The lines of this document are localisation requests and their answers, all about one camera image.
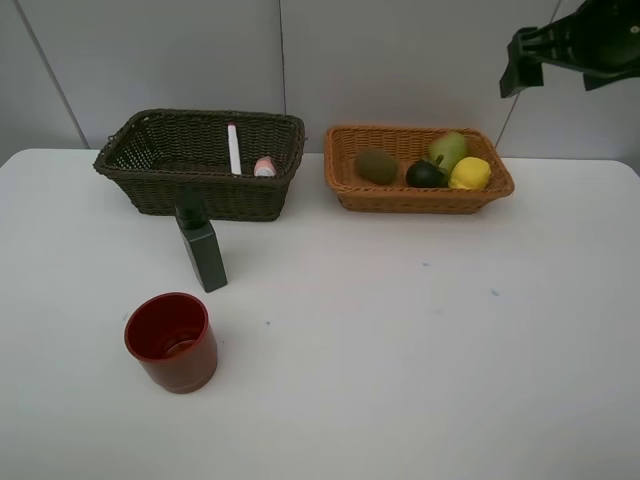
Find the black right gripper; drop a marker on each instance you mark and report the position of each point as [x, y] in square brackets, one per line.
[600, 40]

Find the green red pear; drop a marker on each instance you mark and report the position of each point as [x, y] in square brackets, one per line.
[447, 150]

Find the yellow soap box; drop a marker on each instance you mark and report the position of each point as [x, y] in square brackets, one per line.
[470, 173]

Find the dark mangosteen fruit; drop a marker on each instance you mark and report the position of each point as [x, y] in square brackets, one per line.
[427, 173]

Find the brown kiwi fruit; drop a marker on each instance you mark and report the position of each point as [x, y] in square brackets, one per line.
[376, 166]

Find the pink soap bottle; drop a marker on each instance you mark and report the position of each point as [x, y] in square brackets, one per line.
[264, 167]

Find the white pink marker pen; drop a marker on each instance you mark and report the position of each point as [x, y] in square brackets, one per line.
[234, 151]

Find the dark green square bottle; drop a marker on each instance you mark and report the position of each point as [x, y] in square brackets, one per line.
[200, 240]

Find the red plastic cup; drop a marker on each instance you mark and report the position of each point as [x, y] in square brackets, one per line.
[170, 335]

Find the orange wicker basket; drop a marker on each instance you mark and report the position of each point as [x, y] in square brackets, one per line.
[406, 145]

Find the dark brown wicker basket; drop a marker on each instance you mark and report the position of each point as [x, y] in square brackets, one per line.
[157, 151]

